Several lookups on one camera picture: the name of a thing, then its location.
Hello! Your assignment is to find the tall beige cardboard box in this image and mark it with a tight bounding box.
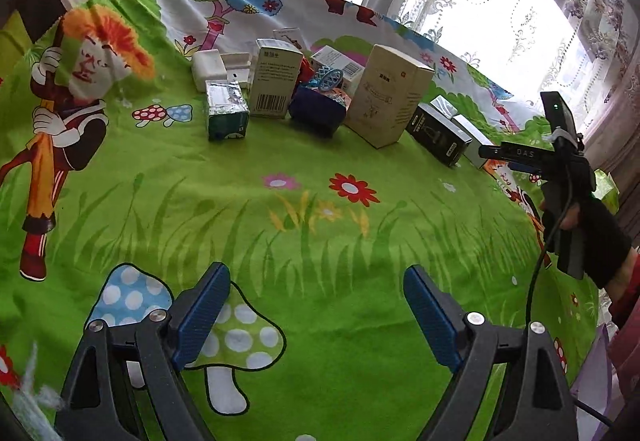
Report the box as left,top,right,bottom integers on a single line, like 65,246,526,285
345,45,435,149

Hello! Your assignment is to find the green white medicine box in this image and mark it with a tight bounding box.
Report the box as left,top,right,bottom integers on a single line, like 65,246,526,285
205,80,250,141

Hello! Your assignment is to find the white plastic charger case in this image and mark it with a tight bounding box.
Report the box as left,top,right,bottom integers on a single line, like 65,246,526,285
191,49,250,92

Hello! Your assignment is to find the small white logo box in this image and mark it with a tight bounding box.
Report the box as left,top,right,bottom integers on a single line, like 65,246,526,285
272,27,307,51

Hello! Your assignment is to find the black gloved right hand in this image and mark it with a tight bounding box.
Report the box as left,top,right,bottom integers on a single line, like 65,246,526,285
549,196,631,289

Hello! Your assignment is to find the green tissue pack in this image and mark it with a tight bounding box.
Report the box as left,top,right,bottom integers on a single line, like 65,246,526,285
594,169,620,215

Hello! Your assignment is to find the black tracker with green light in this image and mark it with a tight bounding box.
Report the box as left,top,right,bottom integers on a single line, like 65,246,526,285
540,91,585,153

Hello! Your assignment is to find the small silver white box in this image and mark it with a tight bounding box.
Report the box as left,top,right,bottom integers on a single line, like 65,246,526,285
431,96,492,168

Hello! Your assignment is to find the black product box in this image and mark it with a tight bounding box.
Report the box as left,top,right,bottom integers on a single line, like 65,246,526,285
406,102,470,167

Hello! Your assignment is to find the green cartoon print tablecloth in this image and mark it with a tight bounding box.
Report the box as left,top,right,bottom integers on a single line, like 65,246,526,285
1,0,598,440

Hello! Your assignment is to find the dark blue round pouch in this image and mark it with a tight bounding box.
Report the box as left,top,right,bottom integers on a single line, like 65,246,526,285
288,87,347,138

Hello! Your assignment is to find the blue perforated plastic toy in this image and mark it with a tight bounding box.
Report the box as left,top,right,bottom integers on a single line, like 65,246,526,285
306,65,344,92

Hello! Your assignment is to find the tall white barcode box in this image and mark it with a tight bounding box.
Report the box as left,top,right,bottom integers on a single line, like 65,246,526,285
248,38,303,118

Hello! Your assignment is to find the black cable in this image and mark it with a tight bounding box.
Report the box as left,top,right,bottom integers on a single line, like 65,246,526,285
524,170,576,327

